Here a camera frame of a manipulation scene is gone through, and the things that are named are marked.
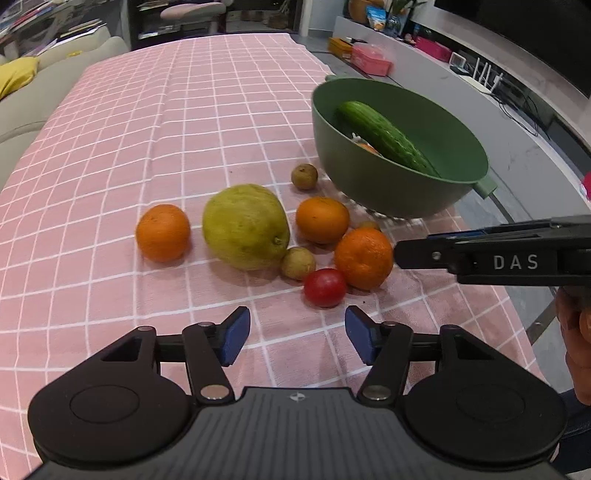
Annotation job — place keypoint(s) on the dark glass cabinet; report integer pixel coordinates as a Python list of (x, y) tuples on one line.
[(147, 18)]

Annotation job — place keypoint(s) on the small white display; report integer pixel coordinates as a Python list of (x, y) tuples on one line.
[(458, 60)]

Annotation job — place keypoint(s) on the golden round vase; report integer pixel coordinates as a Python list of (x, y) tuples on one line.
[(358, 10)]

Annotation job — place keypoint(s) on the green plastic bowl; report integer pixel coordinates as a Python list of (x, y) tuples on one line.
[(351, 175)]

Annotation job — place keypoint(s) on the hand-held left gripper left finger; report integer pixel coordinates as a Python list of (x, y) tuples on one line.
[(235, 334)]

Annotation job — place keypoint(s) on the yellow box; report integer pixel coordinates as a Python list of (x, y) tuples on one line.
[(341, 47)]

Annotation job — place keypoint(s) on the flat black device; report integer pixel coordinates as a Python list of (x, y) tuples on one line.
[(459, 70)]

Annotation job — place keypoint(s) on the beige sofa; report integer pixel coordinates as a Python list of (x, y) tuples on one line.
[(27, 120)]

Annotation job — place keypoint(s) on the green cucumber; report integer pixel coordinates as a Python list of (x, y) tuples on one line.
[(383, 131)]

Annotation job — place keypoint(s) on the pink office chair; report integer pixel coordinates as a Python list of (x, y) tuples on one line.
[(194, 9)]

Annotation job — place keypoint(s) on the small brown round fruit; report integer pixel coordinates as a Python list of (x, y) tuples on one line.
[(298, 263), (304, 176)]

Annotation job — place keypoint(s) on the pink checked tablecloth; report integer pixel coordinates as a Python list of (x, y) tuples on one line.
[(138, 115)]

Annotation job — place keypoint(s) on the red tomato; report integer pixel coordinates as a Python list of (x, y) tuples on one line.
[(325, 287)]

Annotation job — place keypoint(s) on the red box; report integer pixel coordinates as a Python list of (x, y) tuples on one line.
[(588, 187)]

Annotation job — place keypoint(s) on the white router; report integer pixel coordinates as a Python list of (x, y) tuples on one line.
[(482, 81)]

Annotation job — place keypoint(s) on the magenta box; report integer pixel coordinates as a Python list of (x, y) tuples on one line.
[(434, 48)]

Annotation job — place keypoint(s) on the grey marble ledge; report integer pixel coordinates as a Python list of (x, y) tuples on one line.
[(438, 81)]

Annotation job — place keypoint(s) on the yellow-green pomelo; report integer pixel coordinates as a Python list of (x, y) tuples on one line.
[(246, 226)]

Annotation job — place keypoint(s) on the orange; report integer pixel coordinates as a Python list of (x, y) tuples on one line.
[(364, 258), (322, 219), (162, 233)]

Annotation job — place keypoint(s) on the person's right hand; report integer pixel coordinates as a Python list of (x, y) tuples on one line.
[(575, 332)]

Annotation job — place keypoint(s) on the glass vase with plant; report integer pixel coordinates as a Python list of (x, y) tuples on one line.
[(399, 21)]

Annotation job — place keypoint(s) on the pink plastic box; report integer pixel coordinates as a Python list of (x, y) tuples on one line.
[(371, 60)]

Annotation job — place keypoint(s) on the yellow cushion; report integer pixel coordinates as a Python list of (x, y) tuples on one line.
[(16, 76)]

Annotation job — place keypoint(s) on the metal table leg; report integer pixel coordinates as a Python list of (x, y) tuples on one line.
[(544, 318)]

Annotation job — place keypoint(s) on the orange vegetable piece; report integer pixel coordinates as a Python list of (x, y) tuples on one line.
[(367, 148)]

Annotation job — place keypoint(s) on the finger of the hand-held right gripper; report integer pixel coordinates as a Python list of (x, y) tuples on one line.
[(455, 235), (420, 254)]

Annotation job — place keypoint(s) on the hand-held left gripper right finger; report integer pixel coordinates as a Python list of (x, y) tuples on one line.
[(358, 332)]

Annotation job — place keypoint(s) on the blue snack bag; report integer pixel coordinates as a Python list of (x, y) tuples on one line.
[(376, 18)]

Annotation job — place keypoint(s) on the stack of magazines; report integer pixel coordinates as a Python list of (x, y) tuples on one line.
[(37, 23)]

